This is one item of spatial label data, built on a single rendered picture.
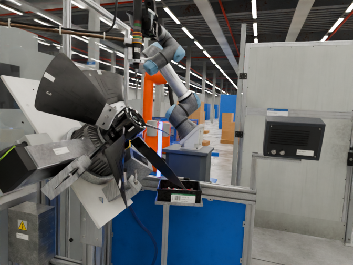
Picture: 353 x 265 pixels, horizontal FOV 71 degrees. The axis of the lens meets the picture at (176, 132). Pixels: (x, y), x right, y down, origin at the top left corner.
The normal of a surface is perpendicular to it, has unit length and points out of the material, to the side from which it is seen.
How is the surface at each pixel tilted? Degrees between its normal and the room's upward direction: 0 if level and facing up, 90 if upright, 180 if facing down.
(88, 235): 90
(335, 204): 90
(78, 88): 81
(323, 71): 90
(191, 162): 90
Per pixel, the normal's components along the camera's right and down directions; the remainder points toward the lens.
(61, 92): 0.80, -0.04
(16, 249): -0.28, 0.07
